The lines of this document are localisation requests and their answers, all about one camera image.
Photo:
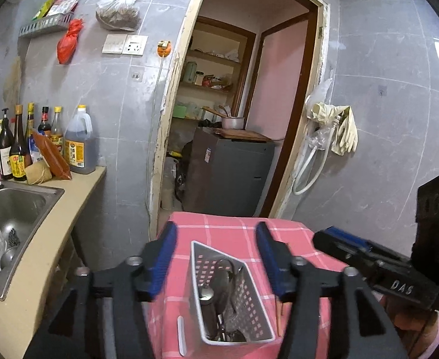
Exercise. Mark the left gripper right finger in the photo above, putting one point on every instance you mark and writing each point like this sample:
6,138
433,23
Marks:
359,326

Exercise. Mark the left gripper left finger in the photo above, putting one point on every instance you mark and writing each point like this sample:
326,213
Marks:
72,329

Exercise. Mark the wooden chopstick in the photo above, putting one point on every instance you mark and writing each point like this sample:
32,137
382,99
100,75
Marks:
278,316

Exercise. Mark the person's right hand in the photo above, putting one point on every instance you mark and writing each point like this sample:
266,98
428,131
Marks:
416,328

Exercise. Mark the white perforated utensil holder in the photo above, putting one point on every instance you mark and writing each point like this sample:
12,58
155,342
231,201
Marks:
242,319

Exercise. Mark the stainless steel sink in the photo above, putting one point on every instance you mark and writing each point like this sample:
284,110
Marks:
23,208

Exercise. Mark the pink checkered tablecloth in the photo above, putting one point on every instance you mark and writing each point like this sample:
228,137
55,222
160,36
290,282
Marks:
233,236

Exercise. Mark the yellow rubber gloves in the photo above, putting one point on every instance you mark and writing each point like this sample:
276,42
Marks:
341,119

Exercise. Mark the orange snack packet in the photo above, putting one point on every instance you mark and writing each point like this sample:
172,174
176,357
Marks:
56,163

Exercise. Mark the dark soy sauce bottle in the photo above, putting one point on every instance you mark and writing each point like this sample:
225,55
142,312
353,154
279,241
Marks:
19,154

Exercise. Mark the large oil jug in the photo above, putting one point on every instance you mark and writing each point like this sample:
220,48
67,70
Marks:
80,152

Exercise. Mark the dark grey cabinet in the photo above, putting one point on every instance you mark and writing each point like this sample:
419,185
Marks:
225,176

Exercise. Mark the wooden cutting board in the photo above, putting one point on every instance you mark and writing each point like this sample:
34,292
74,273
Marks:
244,135

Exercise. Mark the metal pot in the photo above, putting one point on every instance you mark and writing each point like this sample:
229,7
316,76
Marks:
232,123

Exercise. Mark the green box on shelf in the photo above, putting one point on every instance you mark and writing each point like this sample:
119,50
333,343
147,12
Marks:
179,111

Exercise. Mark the red plastic bag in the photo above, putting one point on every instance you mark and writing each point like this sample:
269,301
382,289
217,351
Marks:
68,43

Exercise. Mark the hanging clear bag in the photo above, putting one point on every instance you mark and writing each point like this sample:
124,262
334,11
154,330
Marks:
118,15

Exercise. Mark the white wall socket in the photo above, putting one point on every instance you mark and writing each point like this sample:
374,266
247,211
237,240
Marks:
122,44

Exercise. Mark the orange wall hook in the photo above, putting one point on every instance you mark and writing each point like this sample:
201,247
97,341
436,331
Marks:
164,48

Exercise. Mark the grey wall shelf rack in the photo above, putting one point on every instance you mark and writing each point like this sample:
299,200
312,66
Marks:
46,25

